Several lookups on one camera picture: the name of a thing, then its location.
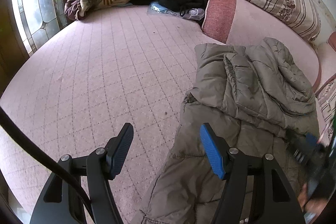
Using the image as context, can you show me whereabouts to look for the long striped floral pillow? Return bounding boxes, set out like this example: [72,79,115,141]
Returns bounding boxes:
[315,74,336,146]

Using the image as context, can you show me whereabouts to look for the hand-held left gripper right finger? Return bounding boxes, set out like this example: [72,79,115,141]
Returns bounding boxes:
[199,123,306,224]

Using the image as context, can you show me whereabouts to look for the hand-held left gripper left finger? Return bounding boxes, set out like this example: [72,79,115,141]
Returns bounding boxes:
[29,123,134,224]

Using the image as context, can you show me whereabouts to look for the pink bolster cushion red ends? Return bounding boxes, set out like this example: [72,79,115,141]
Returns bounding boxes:
[202,0,322,88]

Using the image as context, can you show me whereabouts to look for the black cable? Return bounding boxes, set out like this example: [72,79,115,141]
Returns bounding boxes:
[0,107,92,224]

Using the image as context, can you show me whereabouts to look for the stained glass window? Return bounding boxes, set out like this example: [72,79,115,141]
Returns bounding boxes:
[10,0,67,56]

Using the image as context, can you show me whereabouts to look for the bed with pink quilted cover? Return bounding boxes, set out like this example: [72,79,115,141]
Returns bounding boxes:
[0,5,323,224]

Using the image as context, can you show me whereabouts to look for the dark wooden window frame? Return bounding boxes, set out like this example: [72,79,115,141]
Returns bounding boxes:
[0,0,29,93]

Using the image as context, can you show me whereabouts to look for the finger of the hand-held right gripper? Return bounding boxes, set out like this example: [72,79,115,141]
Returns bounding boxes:
[286,130,327,165]

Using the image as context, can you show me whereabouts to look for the olive quilted hooded jacket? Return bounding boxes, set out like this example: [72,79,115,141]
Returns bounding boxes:
[130,37,322,224]

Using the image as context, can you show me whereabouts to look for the clear plastic bag blue contents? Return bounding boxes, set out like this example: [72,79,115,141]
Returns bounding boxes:
[147,1,205,20]

